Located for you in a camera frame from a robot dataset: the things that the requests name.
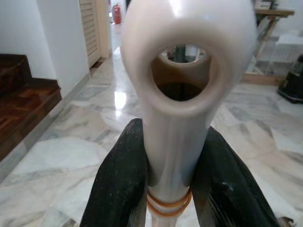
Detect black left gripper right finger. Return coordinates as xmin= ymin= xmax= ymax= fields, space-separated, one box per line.
xmin=189 ymin=126 xmax=281 ymax=227

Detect beige long-handled broom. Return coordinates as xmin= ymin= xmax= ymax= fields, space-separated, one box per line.
xmin=119 ymin=0 xmax=258 ymax=227

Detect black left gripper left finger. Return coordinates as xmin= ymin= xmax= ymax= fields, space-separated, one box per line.
xmin=85 ymin=118 xmax=149 ymax=227

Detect black round floor appliance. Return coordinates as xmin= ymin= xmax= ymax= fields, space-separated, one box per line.
xmin=277 ymin=54 xmax=303 ymax=105

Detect dark wooden stair steps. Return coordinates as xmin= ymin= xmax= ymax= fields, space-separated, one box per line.
xmin=0 ymin=53 xmax=62 ymax=162

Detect orange rubber band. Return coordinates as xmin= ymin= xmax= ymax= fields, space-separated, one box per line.
xmin=146 ymin=198 xmax=192 ymax=216
xmin=146 ymin=191 xmax=192 ymax=206

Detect red fire extinguisher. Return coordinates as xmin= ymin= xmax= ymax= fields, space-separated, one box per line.
xmin=112 ymin=3 xmax=122 ymax=25

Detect cream louvred door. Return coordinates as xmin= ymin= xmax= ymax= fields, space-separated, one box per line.
xmin=79 ymin=0 xmax=100 ymax=58

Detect light wooden table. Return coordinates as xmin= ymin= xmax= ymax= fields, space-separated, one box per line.
xmin=255 ymin=8 xmax=295 ymax=44

